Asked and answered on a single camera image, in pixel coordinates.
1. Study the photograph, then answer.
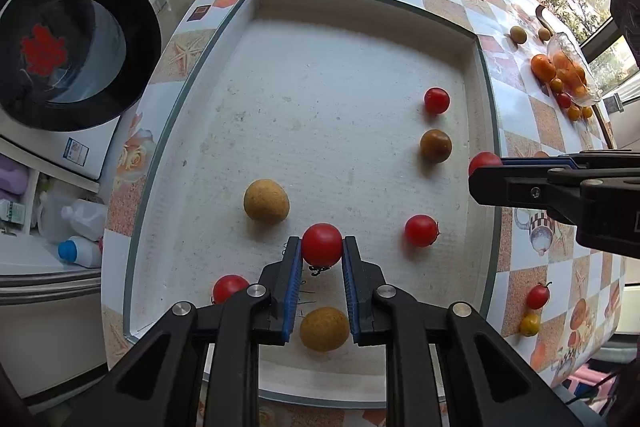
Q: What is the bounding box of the red stemmed cherry tomato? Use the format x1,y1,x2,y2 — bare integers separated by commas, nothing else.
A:
526,283,551,310

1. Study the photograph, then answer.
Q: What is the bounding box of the yellow tomato near bowl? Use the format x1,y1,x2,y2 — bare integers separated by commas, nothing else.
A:
566,105,582,122

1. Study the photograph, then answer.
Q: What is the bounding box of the red tomato tray corner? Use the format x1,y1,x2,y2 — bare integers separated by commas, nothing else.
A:
212,274,250,305

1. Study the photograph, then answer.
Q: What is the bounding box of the tan longan fruit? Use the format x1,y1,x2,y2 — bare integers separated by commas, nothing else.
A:
243,179,290,225
299,307,350,352

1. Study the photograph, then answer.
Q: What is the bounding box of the red tomato in tray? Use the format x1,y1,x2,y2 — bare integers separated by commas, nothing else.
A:
405,215,439,248

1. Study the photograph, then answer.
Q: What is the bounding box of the brown-green tomato in tray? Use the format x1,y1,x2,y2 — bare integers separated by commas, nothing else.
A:
419,129,452,164

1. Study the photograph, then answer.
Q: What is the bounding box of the glass fruit bowl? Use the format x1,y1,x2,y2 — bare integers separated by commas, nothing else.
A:
547,32,601,106

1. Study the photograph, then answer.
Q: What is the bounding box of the large orange mandarin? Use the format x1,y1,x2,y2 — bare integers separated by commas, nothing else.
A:
529,53,556,83

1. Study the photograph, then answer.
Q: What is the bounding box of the red tomato tray far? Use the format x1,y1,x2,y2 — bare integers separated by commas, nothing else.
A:
424,87,450,115

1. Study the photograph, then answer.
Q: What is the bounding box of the checkered printed tablecloth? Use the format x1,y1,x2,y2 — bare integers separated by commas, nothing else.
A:
98,0,626,427

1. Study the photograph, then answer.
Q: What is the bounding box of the green-brown fruit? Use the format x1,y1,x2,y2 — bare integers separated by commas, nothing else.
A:
509,25,527,46

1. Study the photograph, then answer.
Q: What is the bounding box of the yellow cherry tomato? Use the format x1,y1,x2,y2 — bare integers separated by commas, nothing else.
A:
518,313,540,337

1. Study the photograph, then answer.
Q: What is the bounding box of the grey shallow tray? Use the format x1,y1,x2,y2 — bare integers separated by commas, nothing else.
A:
121,0,502,408

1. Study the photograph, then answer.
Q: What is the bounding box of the white washing machine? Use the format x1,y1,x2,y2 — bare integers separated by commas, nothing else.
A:
1,0,162,180

